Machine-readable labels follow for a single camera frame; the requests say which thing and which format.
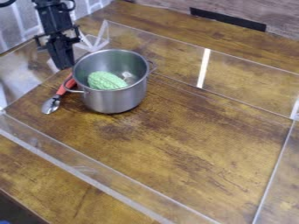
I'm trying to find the green bumpy toy gourd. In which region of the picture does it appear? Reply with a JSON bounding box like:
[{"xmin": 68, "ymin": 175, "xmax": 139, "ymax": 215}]
[{"xmin": 88, "ymin": 71, "xmax": 127, "ymax": 90}]

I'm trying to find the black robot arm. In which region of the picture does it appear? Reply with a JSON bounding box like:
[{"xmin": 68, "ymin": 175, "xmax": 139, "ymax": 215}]
[{"xmin": 32, "ymin": 0, "xmax": 80, "ymax": 70}]

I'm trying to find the pink handled metal spoon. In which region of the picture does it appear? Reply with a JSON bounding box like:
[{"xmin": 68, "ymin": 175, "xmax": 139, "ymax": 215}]
[{"xmin": 41, "ymin": 74, "xmax": 76, "ymax": 115}]

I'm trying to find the clear acrylic tray enclosure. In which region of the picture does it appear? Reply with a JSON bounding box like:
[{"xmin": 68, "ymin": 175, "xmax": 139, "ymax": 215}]
[{"xmin": 0, "ymin": 18, "xmax": 299, "ymax": 224}]

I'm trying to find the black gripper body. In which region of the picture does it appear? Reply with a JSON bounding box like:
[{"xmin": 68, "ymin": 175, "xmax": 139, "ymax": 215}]
[{"xmin": 33, "ymin": 5, "xmax": 80, "ymax": 50}]

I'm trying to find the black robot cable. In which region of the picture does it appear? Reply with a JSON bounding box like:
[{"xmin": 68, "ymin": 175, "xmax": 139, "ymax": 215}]
[{"xmin": 0, "ymin": 0, "xmax": 19, "ymax": 9}]

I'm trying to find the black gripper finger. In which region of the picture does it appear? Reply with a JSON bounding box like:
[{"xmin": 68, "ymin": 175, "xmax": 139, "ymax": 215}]
[{"xmin": 47, "ymin": 39, "xmax": 75, "ymax": 70}]

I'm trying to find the black strip on table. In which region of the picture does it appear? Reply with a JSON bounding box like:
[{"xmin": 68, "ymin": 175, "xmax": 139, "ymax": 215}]
[{"xmin": 190, "ymin": 7, "xmax": 267, "ymax": 32}]

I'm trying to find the stainless steel pot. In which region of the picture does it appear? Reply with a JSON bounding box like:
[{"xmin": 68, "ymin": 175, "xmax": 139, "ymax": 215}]
[{"xmin": 65, "ymin": 49, "xmax": 156, "ymax": 114}]

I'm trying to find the clear acrylic corner bracket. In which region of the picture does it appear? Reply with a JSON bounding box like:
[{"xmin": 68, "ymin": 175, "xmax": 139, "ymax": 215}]
[{"xmin": 75, "ymin": 20, "xmax": 109, "ymax": 53}]

